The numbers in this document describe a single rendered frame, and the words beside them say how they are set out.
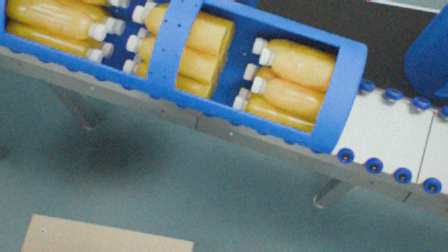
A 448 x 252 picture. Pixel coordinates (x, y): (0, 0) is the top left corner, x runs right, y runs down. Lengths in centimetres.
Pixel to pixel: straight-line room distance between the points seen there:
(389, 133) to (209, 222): 106
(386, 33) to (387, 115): 98
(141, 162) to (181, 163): 16
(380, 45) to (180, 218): 107
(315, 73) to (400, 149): 40
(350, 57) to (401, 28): 128
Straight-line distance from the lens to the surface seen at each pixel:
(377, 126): 175
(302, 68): 147
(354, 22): 270
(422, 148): 177
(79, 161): 268
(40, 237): 162
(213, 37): 148
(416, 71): 256
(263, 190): 261
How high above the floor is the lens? 258
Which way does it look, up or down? 72 degrees down
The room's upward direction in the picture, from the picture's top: 11 degrees clockwise
